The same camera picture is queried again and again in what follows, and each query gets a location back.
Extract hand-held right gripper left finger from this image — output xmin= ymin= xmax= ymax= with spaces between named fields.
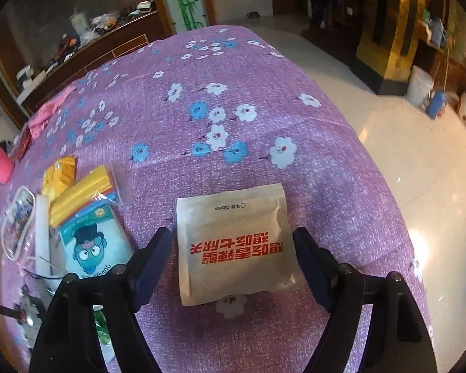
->
xmin=29 ymin=226 xmax=174 ymax=373

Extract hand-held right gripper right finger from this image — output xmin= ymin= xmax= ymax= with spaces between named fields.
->
xmin=293 ymin=226 xmax=438 ymax=373

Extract cartoon print tissue pack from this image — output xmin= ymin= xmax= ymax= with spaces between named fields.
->
xmin=57 ymin=205 xmax=137 ymax=281

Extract white glove packet red print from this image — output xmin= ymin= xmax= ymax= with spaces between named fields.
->
xmin=176 ymin=182 xmax=306 ymax=307

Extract green and white packet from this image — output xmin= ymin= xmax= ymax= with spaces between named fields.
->
xmin=92 ymin=304 xmax=116 ymax=363

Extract yellow packets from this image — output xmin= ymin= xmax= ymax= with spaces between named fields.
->
xmin=48 ymin=160 xmax=130 ymax=227

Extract purple floral cloth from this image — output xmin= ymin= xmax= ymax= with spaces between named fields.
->
xmin=0 ymin=24 xmax=438 ymax=373

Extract yellow packet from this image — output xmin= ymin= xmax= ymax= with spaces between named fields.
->
xmin=41 ymin=154 xmax=79 ymax=200

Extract metal electric motor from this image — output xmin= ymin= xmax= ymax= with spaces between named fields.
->
xmin=0 ymin=275 xmax=50 ymax=335

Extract clear zip pouch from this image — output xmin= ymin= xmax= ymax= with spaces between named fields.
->
xmin=1 ymin=185 xmax=38 ymax=262

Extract red box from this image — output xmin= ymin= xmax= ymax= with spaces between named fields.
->
xmin=15 ymin=125 xmax=34 ymax=161

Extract pink cloth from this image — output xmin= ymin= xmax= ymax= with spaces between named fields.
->
xmin=27 ymin=85 xmax=77 ymax=139

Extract blue thermos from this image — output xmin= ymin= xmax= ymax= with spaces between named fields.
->
xmin=426 ymin=89 xmax=448 ymax=120

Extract white plastic bucket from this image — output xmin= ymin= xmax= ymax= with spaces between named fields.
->
xmin=404 ymin=64 xmax=434 ymax=108

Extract wooden glass cabinet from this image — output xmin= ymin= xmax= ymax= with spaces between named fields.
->
xmin=0 ymin=0 xmax=180 ymax=118

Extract wooden sideboard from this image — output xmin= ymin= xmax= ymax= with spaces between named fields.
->
xmin=415 ymin=26 xmax=466 ymax=99

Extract gold and black pillar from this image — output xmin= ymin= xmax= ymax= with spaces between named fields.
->
xmin=350 ymin=0 xmax=428 ymax=96

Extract white plastic jug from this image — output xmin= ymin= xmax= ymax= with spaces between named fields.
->
xmin=70 ymin=9 xmax=90 ymax=34

